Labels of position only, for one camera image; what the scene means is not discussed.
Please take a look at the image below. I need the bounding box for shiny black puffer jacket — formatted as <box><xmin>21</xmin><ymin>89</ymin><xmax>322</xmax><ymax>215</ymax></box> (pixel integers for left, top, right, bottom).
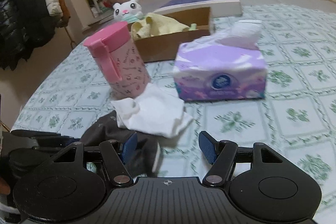
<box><xmin>1</xmin><ymin>0</ymin><xmax>28</xmax><ymax>71</ymax></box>

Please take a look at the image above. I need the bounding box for matte black jacket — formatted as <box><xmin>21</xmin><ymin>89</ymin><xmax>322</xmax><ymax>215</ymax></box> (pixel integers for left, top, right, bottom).
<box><xmin>13</xmin><ymin>0</ymin><xmax>55</xmax><ymax>59</ymax></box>

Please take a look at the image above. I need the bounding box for green microfiber cloth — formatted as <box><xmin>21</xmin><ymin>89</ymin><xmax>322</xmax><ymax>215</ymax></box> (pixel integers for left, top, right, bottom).
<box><xmin>189</xmin><ymin>23</ymin><xmax>197</xmax><ymax>31</ymax></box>

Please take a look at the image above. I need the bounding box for purple tissue pack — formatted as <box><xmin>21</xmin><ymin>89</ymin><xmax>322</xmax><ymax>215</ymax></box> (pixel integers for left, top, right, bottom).
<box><xmin>173</xmin><ymin>20</ymin><xmax>267</xmax><ymax>101</ymax></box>

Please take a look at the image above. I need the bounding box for brown cardboard box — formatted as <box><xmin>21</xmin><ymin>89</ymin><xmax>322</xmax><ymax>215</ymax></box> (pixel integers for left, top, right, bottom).
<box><xmin>134</xmin><ymin>7</ymin><xmax>214</xmax><ymax>63</ymax></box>

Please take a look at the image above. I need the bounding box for white bunny plush toy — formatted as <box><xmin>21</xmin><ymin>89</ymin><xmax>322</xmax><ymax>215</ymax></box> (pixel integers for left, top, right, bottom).
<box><xmin>113</xmin><ymin>0</ymin><xmax>143</xmax><ymax>23</ymax></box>

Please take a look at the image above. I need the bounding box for blue and white flat box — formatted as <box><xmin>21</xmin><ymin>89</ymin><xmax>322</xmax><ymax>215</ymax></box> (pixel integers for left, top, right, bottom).
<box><xmin>154</xmin><ymin>0</ymin><xmax>243</xmax><ymax>17</ymax></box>

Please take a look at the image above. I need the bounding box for brown jacket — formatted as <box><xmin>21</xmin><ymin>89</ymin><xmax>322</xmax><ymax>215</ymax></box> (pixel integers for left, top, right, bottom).
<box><xmin>59</xmin><ymin>0</ymin><xmax>71</xmax><ymax>27</ymax></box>

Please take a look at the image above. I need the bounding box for pink lidded cup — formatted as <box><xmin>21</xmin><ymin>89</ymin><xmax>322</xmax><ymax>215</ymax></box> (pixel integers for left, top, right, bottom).
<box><xmin>84</xmin><ymin>21</ymin><xmax>150</xmax><ymax>99</ymax></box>

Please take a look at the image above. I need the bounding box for dark grey sock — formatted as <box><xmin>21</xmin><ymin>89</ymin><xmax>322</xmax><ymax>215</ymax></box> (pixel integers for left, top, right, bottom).
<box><xmin>80</xmin><ymin>110</ymin><xmax>161</xmax><ymax>177</ymax></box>

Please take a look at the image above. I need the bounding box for person's left hand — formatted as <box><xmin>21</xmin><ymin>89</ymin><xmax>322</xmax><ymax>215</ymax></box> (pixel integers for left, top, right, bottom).
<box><xmin>0</xmin><ymin>177</ymin><xmax>11</xmax><ymax>196</ymax></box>

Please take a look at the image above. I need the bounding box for yellow cloth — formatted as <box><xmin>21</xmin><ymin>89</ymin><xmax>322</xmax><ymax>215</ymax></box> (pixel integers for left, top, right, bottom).
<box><xmin>130</xmin><ymin>13</ymin><xmax>190</xmax><ymax>40</ymax></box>

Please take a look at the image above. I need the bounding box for green patterned bed sheet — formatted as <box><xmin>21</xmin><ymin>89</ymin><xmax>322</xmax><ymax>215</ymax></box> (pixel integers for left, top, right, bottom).
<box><xmin>14</xmin><ymin>4</ymin><xmax>335</xmax><ymax>223</ymax></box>

